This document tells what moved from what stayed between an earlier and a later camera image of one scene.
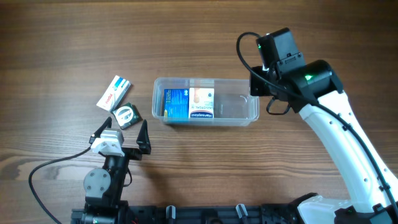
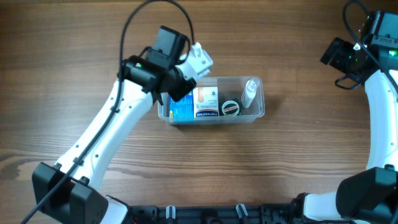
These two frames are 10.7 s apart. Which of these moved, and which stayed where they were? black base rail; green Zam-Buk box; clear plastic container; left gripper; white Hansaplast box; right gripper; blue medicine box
Moved: green Zam-Buk box; left gripper; right gripper; blue medicine box; white Hansaplast box
Stayed: clear plastic container; black base rail
